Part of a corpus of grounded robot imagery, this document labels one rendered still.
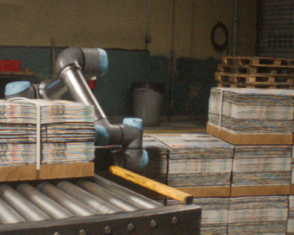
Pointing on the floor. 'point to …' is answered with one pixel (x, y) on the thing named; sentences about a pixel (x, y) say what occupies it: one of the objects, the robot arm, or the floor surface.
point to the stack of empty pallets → (256, 72)
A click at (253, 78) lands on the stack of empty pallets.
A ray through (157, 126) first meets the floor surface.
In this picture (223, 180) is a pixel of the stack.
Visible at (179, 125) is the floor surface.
